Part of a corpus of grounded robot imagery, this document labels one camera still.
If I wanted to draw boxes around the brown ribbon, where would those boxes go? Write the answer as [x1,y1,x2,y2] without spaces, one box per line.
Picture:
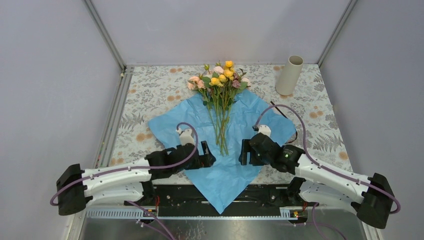
[275,107,298,144]

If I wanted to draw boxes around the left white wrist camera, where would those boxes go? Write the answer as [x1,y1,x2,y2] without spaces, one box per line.
[176,128,195,146]

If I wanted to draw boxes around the left aluminium frame post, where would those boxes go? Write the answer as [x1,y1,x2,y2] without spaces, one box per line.
[82,0,126,72]

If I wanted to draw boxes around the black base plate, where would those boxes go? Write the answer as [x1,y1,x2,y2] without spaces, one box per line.
[135,184,313,217]

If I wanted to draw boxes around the purple cable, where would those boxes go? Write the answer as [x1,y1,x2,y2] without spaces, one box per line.
[252,104,402,240]
[49,122,200,240]

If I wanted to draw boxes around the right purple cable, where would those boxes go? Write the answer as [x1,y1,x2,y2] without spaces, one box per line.
[252,104,402,240]

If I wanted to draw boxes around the white slotted cable duct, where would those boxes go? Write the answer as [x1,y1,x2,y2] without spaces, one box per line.
[85,207,298,221]

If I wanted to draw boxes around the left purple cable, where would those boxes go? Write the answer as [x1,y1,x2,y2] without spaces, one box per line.
[49,122,200,240]

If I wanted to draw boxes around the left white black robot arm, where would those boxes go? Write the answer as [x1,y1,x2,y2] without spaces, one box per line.
[50,141,216,216]

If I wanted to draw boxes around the floral patterned table mat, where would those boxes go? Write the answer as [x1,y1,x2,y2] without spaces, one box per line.
[104,64,352,171]

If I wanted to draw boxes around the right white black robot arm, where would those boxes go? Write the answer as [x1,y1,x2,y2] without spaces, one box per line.
[239,133,395,229]

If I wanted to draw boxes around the beige cylindrical vase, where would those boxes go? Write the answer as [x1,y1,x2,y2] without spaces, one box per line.
[275,55,304,96]

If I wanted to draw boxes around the blue wrapping paper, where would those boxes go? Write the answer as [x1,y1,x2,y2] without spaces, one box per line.
[148,89,297,215]

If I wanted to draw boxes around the artificial flower bunch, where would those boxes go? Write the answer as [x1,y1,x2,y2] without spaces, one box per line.
[187,60,251,156]

